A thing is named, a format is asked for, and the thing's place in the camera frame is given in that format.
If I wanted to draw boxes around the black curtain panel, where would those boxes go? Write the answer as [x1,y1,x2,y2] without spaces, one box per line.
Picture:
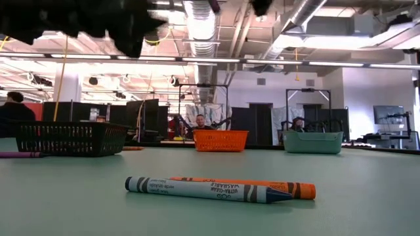
[231,103,274,146]

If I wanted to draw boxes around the black ceiling cable reel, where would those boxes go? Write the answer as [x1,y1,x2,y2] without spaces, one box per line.
[144,31,161,47]

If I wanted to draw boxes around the black wall monitor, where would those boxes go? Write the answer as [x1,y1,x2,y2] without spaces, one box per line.
[373,105,406,125]

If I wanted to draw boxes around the person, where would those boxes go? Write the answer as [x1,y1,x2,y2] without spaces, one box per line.
[290,117,306,132]
[190,113,211,131]
[0,90,36,138]

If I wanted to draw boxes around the corrugated silver duct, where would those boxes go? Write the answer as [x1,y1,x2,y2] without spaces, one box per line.
[182,0,220,103]

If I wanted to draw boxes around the white pillar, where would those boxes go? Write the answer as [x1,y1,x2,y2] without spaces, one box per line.
[53,64,83,103]

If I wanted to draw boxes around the black frame stand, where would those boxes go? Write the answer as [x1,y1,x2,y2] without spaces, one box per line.
[285,87,332,132]
[178,83,230,132]

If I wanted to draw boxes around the orange mesh basket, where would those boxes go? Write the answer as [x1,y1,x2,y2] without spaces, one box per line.
[192,129,249,153]

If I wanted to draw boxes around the purple crayon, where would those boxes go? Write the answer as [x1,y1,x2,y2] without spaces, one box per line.
[0,151,43,159]

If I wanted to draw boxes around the teal plastic bin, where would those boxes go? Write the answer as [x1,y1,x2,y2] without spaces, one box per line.
[282,130,344,155]

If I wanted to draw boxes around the yellow hanging cord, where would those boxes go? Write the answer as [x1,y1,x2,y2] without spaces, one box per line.
[53,34,70,121]

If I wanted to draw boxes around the black mesh basket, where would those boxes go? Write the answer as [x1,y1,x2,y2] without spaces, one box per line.
[14,120,129,157]

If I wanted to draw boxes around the teal table mat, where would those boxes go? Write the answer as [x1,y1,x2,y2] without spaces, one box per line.
[0,139,420,236]

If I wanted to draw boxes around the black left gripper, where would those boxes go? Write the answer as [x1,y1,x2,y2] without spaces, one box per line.
[42,0,168,58]

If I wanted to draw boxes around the black partition panels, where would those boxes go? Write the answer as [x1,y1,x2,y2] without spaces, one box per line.
[42,99,170,142]

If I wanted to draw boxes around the crumpled white sheet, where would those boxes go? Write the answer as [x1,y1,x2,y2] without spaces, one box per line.
[185,104,232,130]

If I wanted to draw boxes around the red partition panel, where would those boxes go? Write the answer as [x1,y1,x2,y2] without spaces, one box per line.
[22,102,44,121]

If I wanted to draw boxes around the long ceiling light strip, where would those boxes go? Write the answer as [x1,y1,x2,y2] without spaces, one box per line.
[0,52,420,70]

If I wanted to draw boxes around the neighbouring work table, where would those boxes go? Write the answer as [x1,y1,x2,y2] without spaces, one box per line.
[341,129,420,152]

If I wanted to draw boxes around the blue green crayon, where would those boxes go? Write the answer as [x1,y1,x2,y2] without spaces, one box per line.
[125,176,293,205]

